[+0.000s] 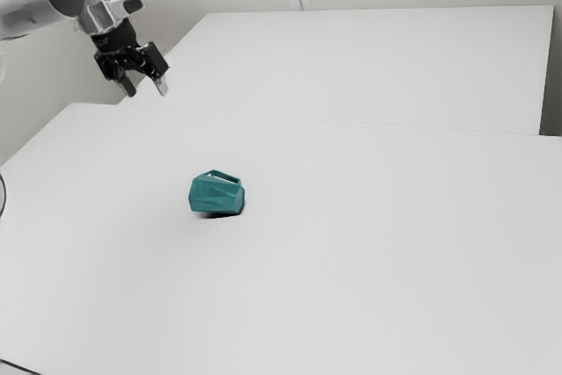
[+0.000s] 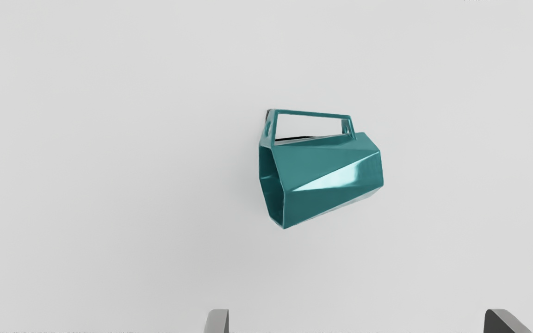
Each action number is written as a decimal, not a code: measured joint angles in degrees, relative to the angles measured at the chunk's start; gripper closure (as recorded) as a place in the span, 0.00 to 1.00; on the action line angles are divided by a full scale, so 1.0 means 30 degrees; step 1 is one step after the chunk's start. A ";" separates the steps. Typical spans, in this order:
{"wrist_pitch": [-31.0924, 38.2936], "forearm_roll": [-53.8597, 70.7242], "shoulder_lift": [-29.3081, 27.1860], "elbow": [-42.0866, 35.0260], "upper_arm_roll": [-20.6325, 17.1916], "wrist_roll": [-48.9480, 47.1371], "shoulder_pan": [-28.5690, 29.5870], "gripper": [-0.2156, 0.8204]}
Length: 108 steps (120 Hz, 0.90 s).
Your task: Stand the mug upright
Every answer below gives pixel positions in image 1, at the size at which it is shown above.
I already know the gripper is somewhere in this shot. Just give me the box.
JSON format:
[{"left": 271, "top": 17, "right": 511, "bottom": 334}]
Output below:
[{"left": 90, "top": 18, "right": 171, "bottom": 98}]

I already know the teal faceted mug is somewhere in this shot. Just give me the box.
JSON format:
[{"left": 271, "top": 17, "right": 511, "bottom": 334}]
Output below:
[{"left": 187, "top": 169, "right": 246, "bottom": 218}]

